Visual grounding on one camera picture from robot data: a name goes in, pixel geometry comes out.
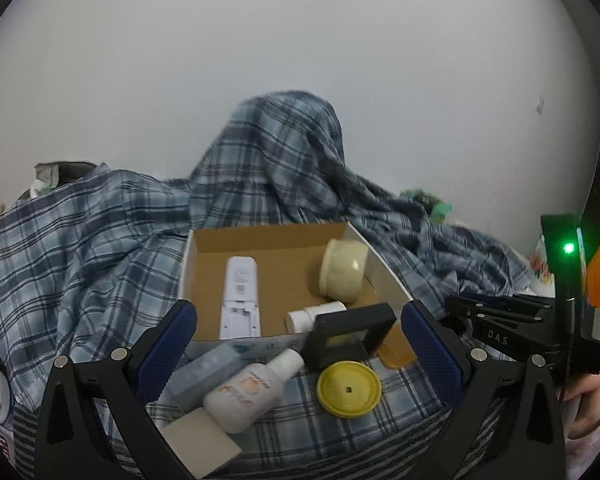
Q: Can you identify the blue plaid shirt cloth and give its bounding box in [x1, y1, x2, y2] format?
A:
[0, 91, 531, 478]

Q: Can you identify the white floral enamel mug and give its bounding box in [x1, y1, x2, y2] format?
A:
[529, 235, 555, 297]

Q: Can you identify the green tissue pack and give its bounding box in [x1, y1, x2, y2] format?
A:
[400, 188, 453, 223]

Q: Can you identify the white square power adapter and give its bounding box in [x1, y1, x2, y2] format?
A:
[161, 408, 242, 479]

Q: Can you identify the white remote control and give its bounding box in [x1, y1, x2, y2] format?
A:
[219, 256, 261, 340]

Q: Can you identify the cream round jar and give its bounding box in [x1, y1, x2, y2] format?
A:
[318, 238, 370, 304]

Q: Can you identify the grey-blue small carton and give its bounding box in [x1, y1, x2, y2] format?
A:
[160, 340, 242, 413]

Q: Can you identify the open cardboard box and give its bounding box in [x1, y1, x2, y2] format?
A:
[178, 222, 412, 342]

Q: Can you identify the yellow round lid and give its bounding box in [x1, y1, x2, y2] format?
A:
[316, 361, 382, 419]

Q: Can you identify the person's right hand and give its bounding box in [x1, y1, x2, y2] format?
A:
[565, 372, 600, 439]

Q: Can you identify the amber translucent soap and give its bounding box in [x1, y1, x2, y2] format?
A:
[376, 322, 417, 370]

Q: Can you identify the small white bottle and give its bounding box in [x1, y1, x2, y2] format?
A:
[285, 301, 347, 334]

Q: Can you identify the dark box behind cloth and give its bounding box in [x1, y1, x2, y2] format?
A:
[34, 160, 96, 188]

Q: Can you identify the black square compact case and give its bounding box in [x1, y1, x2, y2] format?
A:
[301, 304, 396, 372]

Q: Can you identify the white lotion bottle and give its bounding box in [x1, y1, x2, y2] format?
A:
[202, 349, 304, 434]

